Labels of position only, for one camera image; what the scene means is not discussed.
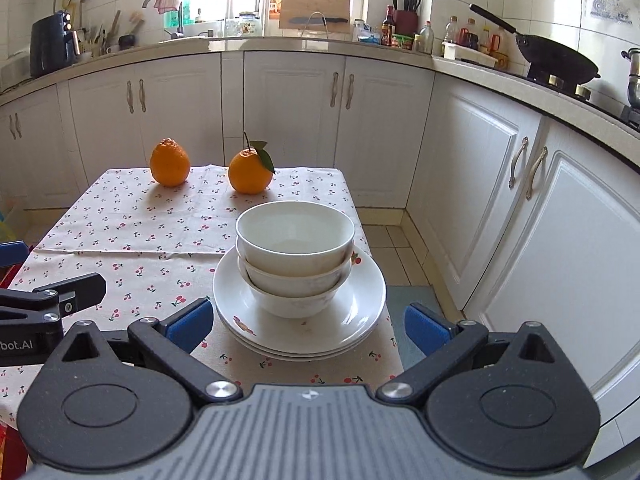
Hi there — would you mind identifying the glass jar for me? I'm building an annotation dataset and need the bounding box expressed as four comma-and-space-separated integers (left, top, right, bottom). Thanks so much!
235, 11, 264, 37

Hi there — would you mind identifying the beige cherry-print cloth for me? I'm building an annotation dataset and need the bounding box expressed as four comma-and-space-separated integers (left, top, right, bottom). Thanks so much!
0, 247, 407, 429

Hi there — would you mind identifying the orange with green leaf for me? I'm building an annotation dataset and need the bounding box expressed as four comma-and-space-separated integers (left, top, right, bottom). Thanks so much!
228, 131, 277, 195

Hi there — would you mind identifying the white countertop appliance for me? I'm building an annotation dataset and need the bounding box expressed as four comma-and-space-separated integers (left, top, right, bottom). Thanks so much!
0, 50, 32, 91

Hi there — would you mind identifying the dark soy sauce bottle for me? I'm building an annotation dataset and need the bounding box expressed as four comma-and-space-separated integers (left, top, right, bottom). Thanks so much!
381, 5, 397, 47

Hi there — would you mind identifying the metal wire stand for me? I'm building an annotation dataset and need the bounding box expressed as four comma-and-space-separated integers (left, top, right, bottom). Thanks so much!
300, 11, 331, 37

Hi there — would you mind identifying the stone kitchen countertop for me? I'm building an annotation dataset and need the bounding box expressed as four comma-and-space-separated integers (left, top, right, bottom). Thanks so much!
0, 35, 640, 172

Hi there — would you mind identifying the gas stove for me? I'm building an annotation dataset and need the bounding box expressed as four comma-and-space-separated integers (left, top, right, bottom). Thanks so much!
527, 72, 640, 132

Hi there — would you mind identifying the white plastic tray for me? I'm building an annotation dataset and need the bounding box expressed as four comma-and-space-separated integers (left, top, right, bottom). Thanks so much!
441, 42, 501, 69

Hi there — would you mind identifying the utensil holder with utensils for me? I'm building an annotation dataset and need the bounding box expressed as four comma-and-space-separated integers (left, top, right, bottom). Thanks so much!
85, 9, 146, 59

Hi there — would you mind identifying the metal sink faucet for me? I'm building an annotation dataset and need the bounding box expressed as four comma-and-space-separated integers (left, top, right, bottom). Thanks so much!
142, 0, 186, 39

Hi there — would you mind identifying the white cherry-print cloth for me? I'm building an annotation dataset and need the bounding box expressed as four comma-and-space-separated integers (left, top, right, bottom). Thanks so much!
32, 166, 359, 257

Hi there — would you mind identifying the wooden cutting board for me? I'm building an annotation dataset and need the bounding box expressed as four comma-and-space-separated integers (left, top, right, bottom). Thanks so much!
278, 0, 351, 36

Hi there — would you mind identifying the dark blue air fryer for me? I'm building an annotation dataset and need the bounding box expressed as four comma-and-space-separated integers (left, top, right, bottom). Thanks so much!
29, 10, 81, 79

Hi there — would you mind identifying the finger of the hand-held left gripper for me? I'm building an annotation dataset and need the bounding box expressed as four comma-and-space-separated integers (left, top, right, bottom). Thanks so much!
0, 240, 29, 269
0, 272, 107, 325

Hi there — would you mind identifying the knobby orange without leaf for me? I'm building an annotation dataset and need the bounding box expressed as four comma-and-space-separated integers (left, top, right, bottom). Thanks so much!
150, 137, 192, 188

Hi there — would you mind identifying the black wok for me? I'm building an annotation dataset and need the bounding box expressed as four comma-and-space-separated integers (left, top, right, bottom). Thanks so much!
469, 4, 601, 86

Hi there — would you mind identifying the blue package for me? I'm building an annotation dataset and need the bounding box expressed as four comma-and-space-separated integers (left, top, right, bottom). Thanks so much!
352, 19, 382, 44

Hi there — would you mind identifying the steel cooking pot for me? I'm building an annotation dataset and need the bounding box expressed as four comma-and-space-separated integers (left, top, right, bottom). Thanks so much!
621, 47, 640, 109

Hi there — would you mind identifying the white ceramic bowl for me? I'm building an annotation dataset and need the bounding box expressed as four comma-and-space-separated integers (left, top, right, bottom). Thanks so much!
235, 201, 356, 277
237, 255, 354, 299
247, 272, 351, 320

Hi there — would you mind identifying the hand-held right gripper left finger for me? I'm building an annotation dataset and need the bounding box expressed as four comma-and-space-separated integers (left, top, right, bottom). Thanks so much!
59, 297, 244, 407

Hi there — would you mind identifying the grey floor mat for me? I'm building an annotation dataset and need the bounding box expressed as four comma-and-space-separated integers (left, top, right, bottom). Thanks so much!
387, 285, 454, 372

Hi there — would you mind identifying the red knife block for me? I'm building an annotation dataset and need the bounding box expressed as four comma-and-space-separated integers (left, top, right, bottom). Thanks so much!
391, 0, 423, 36

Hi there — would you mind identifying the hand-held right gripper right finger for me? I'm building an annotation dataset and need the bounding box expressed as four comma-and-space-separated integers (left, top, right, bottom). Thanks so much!
375, 302, 562, 406

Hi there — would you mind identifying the wall sticker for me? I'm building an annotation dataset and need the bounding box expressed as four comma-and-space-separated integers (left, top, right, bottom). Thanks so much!
585, 0, 634, 26

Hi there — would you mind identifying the yellow plastic bag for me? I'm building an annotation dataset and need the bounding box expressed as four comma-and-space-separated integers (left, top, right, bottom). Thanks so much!
0, 199, 26, 244

